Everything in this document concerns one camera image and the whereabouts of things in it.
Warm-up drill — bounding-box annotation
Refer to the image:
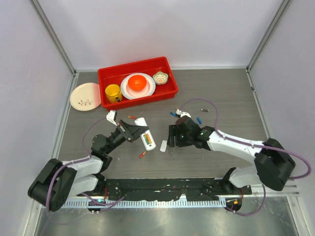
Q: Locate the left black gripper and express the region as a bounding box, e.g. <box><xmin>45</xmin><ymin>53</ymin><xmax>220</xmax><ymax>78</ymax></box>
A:
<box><xmin>104</xmin><ymin>119</ymin><xmax>148</xmax><ymax>154</ymax></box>

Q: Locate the white battery cover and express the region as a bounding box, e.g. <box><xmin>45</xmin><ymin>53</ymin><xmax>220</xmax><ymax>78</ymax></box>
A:
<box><xmin>160</xmin><ymin>140</ymin><xmax>167</xmax><ymax>152</ymax></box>

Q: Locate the white remote control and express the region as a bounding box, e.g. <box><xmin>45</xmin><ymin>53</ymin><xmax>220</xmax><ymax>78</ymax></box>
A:
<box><xmin>134</xmin><ymin>118</ymin><xmax>156</xmax><ymax>151</ymax></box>

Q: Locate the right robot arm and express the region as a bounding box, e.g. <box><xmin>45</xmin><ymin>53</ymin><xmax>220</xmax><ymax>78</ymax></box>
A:
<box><xmin>167</xmin><ymin>116</ymin><xmax>295</xmax><ymax>194</ymax></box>

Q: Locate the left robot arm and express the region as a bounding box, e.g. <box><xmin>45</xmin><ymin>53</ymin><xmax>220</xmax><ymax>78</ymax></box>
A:
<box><xmin>28</xmin><ymin>118</ymin><xmax>149</xmax><ymax>212</ymax></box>

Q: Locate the white plate in bin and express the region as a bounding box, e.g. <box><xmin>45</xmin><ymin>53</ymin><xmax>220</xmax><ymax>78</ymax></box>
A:
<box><xmin>120</xmin><ymin>73</ymin><xmax>156</xmax><ymax>100</ymax></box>

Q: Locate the yellow mug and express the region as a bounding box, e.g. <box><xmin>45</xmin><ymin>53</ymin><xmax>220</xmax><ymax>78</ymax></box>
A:
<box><xmin>105</xmin><ymin>84</ymin><xmax>123</xmax><ymax>103</ymax></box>

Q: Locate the red plastic bin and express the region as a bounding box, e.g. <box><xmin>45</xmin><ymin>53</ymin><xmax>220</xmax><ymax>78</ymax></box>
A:
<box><xmin>98</xmin><ymin>57</ymin><xmax>178</xmax><ymax>110</ymax></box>

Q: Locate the orange bowl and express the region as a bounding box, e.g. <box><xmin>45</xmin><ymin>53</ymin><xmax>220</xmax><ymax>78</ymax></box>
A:
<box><xmin>127</xmin><ymin>75</ymin><xmax>147</xmax><ymax>91</ymax></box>

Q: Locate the small patterned dish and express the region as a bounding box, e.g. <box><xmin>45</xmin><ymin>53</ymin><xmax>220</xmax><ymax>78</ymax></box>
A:
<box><xmin>153</xmin><ymin>71</ymin><xmax>169</xmax><ymax>85</ymax></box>

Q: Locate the pink floral plate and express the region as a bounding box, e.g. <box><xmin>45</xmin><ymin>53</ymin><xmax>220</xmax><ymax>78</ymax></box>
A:
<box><xmin>70</xmin><ymin>83</ymin><xmax>101</xmax><ymax>112</ymax></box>

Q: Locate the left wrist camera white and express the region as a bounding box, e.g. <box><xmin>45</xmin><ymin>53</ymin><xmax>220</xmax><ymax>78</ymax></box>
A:
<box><xmin>106</xmin><ymin>110</ymin><xmax>117</xmax><ymax>126</ymax></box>

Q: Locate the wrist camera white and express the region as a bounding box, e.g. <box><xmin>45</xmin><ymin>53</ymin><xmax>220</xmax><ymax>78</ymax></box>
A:
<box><xmin>175</xmin><ymin>108</ymin><xmax>191</xmax><ymax>118</ymax></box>
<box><xmin>106</xmin><ymin>110</ymin><xmax>117</xmax><ymax>126</ymax></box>

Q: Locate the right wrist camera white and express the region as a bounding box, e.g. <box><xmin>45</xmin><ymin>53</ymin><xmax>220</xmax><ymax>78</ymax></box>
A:
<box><xmin>175</xmin><ymin>108</ymin><xmax>191</xmax><ymax>118</ymax></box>

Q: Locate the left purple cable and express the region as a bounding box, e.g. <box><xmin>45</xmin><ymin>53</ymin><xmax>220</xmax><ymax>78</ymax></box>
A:
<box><xmin>45</xmin><ymin>117</ymin><xmax>126</xmax><ymax>213</ymax></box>

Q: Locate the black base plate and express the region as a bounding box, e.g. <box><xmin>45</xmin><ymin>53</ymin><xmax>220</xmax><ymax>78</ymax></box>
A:
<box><xmin>102</xmin><ymin>178</ymin><xmax>252</xmax><ymax>202</ymax></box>

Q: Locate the slotted cable duct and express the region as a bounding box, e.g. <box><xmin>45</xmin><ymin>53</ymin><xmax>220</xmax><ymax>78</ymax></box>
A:
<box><xmin>62</xmin><ymin>198</ymin><xmax>226</xmax><ymax>209</ymax></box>

